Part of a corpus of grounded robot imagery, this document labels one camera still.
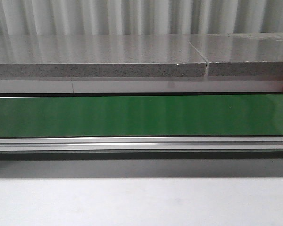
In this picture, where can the white pleated curtain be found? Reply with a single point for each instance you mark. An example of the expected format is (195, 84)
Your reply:
(139, 17)

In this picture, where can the aluminium conveyor frame rail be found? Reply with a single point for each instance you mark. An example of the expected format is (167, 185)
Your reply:
(167, 147)

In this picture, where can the green conveyor belt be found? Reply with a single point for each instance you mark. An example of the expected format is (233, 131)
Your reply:
(217, 115)

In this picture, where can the grey stone countertop slab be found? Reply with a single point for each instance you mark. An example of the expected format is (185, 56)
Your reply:
(83, 56)

